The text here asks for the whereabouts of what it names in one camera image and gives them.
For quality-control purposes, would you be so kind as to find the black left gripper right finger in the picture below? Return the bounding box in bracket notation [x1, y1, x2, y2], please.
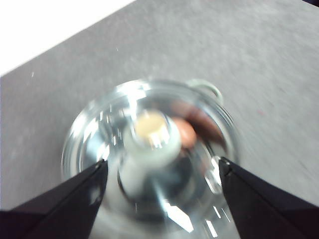
[217, 156, 319, 239]

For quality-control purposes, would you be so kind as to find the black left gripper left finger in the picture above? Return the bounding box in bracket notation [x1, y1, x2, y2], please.
[0, 158, 109, 239]

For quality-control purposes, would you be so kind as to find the brown egg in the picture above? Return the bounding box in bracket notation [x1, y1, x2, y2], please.
[177, 119, 198, 149]

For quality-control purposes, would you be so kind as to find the sage green electric cooking pot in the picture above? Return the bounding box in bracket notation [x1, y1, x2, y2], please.
[61, 78, 241, 239]

